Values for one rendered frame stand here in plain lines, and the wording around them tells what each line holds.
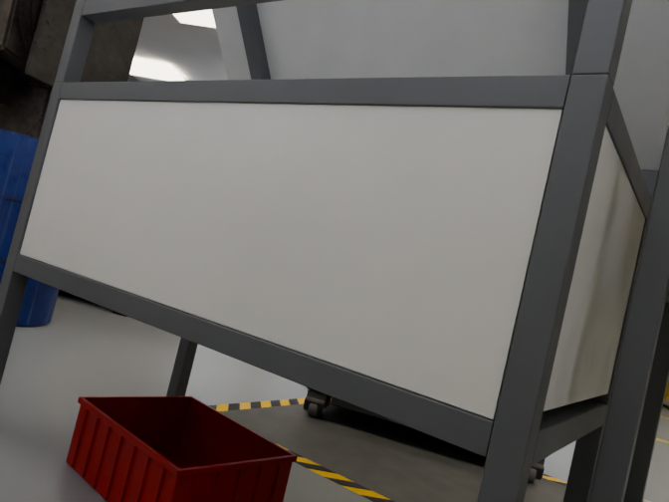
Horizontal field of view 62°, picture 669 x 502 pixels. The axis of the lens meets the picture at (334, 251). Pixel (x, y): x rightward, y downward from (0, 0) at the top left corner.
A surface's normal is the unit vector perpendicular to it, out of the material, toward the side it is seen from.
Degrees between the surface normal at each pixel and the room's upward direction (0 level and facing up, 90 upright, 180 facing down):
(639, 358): 90
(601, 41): 90
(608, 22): 90
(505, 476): 90
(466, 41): 127
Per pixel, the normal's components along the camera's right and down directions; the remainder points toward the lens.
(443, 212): -0.55, -0.17
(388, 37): -0.58, 0.45
